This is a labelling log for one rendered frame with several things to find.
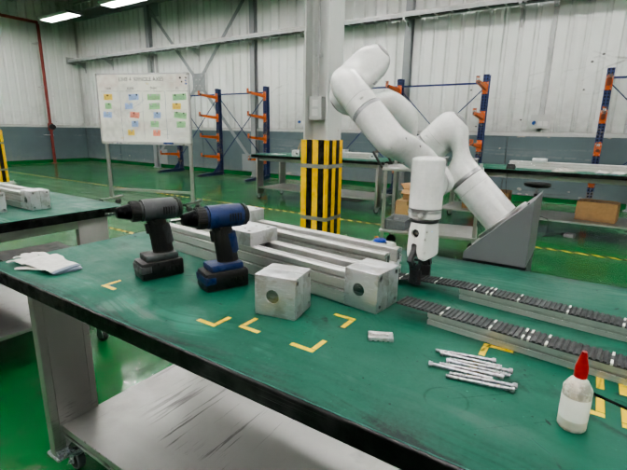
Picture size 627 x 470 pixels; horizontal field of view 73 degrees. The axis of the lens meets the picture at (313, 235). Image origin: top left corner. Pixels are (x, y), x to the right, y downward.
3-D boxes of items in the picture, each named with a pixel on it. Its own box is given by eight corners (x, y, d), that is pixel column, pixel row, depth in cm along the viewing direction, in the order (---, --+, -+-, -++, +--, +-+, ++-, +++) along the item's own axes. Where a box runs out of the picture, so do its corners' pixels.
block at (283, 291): (313, 302, 103) (314, 265, 101) (295, 321, 93) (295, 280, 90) (277, 296, 107) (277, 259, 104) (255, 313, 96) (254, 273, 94)
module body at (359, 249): (400, 274, 124) (402, 246, 122) (383, 283, 117) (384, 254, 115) (223, 231, 173) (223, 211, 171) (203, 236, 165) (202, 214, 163)
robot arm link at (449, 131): (457, 189, 157) (416, 142, 161) (499, 156, 148) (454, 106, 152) (450, 192, 146) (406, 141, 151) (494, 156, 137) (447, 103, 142)
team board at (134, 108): (98, 207, 645) (84, 71, 598) (120, 201, 692) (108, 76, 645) (188, 213, 612) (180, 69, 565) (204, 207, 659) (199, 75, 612)
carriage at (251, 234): (277, 248, 128) (277, 227, 127) (250, 255, 120) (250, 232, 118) (242, 240, 138) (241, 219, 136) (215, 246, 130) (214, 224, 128)
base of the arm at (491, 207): (483, 233, 158) (452, 196, 161) (529, 201, 149) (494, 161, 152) (475, 241, 141) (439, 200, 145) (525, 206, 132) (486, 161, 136)
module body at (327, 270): (366, 293, 110) (367, 261, 108) (343, 304, 102) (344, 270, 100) (183, 240, 158) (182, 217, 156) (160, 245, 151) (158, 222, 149)
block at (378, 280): (401, 298, 106) (404, 262, 104) (375, 314, 97) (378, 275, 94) (370, 290, 112) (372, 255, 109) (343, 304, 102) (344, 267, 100)
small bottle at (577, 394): (555, 414, 63) (568, 342, 60) (584, 421, 62) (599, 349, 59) (556, 429, 60) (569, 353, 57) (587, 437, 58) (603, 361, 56)
